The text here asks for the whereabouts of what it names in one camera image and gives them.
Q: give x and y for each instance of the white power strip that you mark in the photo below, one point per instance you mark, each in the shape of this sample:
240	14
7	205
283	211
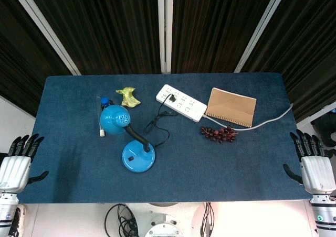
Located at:
181	102

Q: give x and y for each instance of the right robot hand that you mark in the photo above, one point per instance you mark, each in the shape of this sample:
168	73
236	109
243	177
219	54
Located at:
315	171

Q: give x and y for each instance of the black equipment at edge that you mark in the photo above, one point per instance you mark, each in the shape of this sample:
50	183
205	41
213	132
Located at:
326	130

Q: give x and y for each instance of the white vertical frame post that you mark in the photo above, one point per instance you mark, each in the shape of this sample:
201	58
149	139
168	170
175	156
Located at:
165	28

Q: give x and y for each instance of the white slanted frame post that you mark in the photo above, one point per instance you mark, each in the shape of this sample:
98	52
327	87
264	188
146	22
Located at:
262	27
44	30

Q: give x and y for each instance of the blue felt table mat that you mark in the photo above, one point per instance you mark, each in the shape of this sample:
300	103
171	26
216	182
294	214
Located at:
168	168

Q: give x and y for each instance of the clear bottle blue cap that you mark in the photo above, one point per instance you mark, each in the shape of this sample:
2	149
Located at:
105	102

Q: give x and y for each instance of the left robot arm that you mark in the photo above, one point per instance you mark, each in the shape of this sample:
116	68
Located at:
8	213

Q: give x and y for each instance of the clear tube white cap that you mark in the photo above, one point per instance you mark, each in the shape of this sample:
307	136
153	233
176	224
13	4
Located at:
99	116

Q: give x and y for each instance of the brown spiral notebook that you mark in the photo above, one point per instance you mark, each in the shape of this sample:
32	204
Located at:
231	107

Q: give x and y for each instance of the crumpled yellow wrapper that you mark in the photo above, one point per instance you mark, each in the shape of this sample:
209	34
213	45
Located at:
127	97

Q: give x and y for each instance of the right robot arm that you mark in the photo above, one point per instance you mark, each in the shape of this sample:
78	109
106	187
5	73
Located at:
324	216

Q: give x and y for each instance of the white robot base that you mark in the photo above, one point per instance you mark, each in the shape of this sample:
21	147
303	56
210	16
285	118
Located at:
164	224

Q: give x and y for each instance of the dark red grape bunch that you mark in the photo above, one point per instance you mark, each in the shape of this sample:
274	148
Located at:
219	133

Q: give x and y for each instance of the blue desk lamp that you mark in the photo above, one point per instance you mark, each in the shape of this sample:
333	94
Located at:
123	134

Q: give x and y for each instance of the black curtain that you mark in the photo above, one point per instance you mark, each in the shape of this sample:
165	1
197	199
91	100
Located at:
105	24

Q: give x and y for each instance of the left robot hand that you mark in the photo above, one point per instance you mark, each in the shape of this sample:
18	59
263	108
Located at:
13	170

